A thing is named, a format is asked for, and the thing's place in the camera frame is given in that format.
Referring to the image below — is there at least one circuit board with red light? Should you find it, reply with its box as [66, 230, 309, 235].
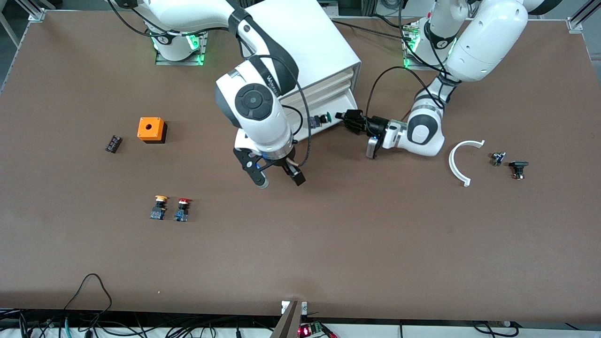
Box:
[298, 321, 338, 338]

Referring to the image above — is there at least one aluminium frame profile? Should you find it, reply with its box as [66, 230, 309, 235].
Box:
[19, 0, 47, 22]
[567, 8, 601, 32]

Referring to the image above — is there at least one white drawer cabinet shell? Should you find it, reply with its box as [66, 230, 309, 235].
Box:
[237, 0, 362, 113]

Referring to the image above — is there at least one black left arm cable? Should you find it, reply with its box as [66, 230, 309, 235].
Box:
[366, 66, 451, 123]

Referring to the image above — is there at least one black cable on table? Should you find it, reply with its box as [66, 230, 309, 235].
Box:
[331, 18, 416, 43]

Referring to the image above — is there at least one orange box with hole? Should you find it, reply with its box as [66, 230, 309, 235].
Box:
[137, 117, 168, 144]

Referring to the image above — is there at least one red push button switch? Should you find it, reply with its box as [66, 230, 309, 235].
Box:
[174, 198, 192, 223]

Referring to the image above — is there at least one white cabinet drawer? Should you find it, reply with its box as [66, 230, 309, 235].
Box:
[297, 69, 354, 97]
[282, 90, 359, 142]
[300, 80, 352, 105]

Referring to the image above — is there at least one green push button switch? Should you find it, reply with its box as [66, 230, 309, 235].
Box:
[308, 112, 332, 130]

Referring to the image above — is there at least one yellow push button switch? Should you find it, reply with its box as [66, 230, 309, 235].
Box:
[150, 195, 169, 221]

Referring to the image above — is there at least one thin black looped cable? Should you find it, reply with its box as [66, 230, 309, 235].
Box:
[63, 274, 113, 314]

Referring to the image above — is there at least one white curved plastic arc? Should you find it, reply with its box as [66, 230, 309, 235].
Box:
[448, 139, 485, 187]

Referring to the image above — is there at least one black cable tangle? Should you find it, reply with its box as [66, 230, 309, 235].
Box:
[0, 307, 282, 338]

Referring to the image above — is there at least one grey metal post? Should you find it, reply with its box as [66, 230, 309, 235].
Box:
[270, 300, 303, 338]

